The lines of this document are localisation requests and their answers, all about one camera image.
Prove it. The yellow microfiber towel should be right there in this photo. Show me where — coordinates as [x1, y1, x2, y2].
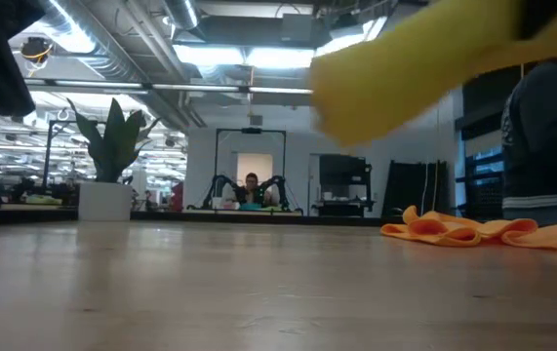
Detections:
[308, 0, 557, 148]

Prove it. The orange microfiber towel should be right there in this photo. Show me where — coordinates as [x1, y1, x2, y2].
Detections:
[379, 205, 557, 252]

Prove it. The person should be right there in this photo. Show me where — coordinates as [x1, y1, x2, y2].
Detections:
[221, 172, 282, 210]

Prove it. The black equipment cart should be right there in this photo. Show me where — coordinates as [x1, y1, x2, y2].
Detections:
[309, 153, 377, 218]

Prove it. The distant wooden table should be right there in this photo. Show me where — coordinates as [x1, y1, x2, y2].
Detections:
[184, 208, 304, 218]

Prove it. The red object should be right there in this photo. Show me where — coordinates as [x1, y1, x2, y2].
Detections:
[170, 181, 185, 212]

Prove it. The bright ceiling light panel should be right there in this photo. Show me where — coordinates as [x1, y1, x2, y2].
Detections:
[170, 17, 389, 70]

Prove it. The black leaning panel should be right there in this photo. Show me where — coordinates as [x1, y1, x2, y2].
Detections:
[382, 159, 451, 218]

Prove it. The long light bar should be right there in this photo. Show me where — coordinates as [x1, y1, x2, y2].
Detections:
[22, 77, 314, 97]

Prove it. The potted plant in grey pot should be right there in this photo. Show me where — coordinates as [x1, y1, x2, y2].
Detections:
[65, 97, 162, 223]

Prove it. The large black-framed window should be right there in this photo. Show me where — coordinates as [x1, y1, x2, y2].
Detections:
[461, 129, 506, 223]

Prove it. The black mesh rack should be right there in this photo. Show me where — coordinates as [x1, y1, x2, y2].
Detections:
[456, 170, 506, 221]

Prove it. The black distant rig frame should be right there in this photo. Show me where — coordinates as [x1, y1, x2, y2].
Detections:
[41, 118, 87, 196]
[213, 127, 288, 211]

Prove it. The black metal table frame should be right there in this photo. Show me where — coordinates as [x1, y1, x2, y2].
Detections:
[0, 204, 557, 240]

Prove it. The silver ventilation duct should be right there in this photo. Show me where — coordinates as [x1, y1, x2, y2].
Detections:
[38, 0, 196, 131]

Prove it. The black ceiling cable reel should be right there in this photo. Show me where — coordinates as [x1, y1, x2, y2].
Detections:
[19, 36, 56, 67]

